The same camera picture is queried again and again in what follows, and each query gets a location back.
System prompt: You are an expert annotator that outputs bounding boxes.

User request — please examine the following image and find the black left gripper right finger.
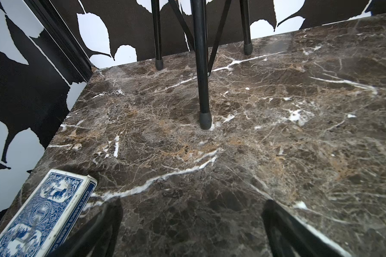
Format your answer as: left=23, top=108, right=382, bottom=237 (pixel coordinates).
left=262, top=200, right=341, bottom=257

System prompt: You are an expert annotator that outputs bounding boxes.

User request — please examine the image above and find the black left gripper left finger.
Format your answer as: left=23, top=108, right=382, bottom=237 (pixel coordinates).
left=48, top=198, right=123, bottom=257

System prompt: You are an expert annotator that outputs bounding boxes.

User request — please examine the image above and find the black music stand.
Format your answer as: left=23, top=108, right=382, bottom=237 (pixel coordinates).
left=151, top=0, right=253, bottom=130

